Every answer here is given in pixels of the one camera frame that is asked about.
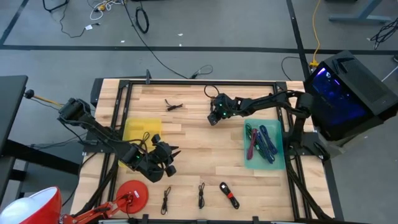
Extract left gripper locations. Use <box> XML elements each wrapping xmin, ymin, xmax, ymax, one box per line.
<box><xmin>150</xmin><ymin>133</ymin><xmax>182</xmax><ymax>178</ymax></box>

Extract black looped cable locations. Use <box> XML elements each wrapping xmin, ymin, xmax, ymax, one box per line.
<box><xmin>203</xmin><ymin>84</ymin><xmax>221</xmax><ymax>100</ymax></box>

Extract green black braided cable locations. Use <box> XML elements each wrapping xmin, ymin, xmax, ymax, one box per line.
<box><xmin>244</xmin><ymin>123</ymin><xmax>276</xmax><ymax>165</ymax></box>

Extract magenta braided cable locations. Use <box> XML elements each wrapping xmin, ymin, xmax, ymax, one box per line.
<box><xmin>246</xmin><ymin>128</ymin><xmax>259</xmax><ymax>161</ymax></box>

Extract blue braided cable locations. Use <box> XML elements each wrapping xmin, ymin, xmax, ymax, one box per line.
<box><xmin>255</xmin><ymin>124</ymin><xmax>279</xmax><ymax>163</ymax></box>

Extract yellow translucent plastic bin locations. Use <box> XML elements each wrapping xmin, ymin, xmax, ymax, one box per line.
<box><xmin>118</xmin><ymin>117</ymin><xmax>163</xmax><ymax>169</ymax></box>

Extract red desk lamp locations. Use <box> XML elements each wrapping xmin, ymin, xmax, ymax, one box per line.
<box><xmin>0</xmin><ymin>179</ymin><xmax>149</xmax><ymax>224</ymax></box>

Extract teal translucent plastic bin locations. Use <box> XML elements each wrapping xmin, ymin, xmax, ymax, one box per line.
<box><xmin>243</xmin><ymin>118</ymin><xmax>286</xmax><ymax>170</ymax></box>

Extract grey computer stand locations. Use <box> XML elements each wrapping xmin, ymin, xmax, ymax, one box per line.
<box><xmin>322</xmin><ymin>119</ymin><xmax>386</xmax><ymax>160</ymax></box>

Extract black computer tower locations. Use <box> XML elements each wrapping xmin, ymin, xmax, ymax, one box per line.
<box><xmin>303</xmin><ymin>49</ymin><xmax>398</xmax><ymax>142</ymax></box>

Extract yellow rod black knob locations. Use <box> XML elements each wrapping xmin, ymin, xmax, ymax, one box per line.
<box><xmin>24</xmin><ymin>89</ymin><xmax>74</xmax><ymax>112</ymax></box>

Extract grey desk leg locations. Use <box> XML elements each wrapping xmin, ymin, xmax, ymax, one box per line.
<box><xmin>328</xmin><ymin>0</ymin><xmax>392</xmax><ymax>25</ymax></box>

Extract black side desk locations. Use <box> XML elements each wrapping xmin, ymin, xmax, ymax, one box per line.
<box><xmin>0</xmin><ymin>74</ymin><xmax>81</xmax><ymax>206</ymax></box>

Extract black table frame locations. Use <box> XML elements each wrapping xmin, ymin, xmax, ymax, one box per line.
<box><xmin>73</xmin><ymin>79</ymin><xmax>335</xmax><ymax>224</ymax></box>

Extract black floor cable with plug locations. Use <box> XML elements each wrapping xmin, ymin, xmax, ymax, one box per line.
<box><xmin>188</xmin><ymin>64</ymin><xmax>214</xmax><ymax>80</ymax></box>

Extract short black tied cable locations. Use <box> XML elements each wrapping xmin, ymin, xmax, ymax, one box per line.
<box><xmin>164</xmin><ymin>98</ymin><xmax>184</xmax><ymax>112</ymax></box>

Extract brown black bundled cable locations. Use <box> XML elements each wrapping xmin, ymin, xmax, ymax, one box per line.
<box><xmin>160</xmin><ymin>185</ymin><xmax>172</xmax><ymax>216</ymax></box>

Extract thick black cable red strap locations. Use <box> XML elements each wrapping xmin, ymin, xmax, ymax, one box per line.
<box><xmin>218</xmin><ymin>181</ymin><xmax>241</xmax><ymax>210</ymax></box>

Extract curved black floor cable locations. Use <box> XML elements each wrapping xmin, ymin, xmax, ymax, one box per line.
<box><xmin>280</xmin><ymin>56</ymin><xmax>308</xmax><ymax>82</ymax></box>

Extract long black floor cable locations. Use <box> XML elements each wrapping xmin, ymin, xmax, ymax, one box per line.
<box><xmin>123</xmin><ymin>0</ymin><xmax>190</xmax><ymax>80</ymax></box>

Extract yellow extension cord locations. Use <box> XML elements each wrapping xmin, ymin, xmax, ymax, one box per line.
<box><xmin>309</xmin><ymin>0</ymin><xmax>323</xmax><ymax>68</ymax></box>

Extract coiled black floor cable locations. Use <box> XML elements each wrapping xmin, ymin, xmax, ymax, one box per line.
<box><xmin>135</xmin><ymin>6</ymin><xmax>150</xmax><ymax>34</ymax></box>

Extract black cable white plug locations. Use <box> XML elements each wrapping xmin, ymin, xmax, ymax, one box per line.
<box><xmin>58</xmin><ymin>2</ymin><xmax>102</xmax><ymax>39</ymax></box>

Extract white floor cable bundle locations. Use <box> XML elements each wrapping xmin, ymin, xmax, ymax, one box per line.
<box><xmin>89</xmin><ymin>0</ymin><xmax>125</xmax><ymax>22</ymax></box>

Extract tangled black floor cables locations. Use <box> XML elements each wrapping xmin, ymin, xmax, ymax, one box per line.
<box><xmin>369</xmin><ymin>17</ymin><xmax>398</xmax><ymax>50</ymax></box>

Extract thin black floor cable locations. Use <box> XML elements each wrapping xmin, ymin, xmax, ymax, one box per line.
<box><xmin>42</xmin><ymin>0</ymin><xmax>70</xmax><ymax>12</ymax></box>

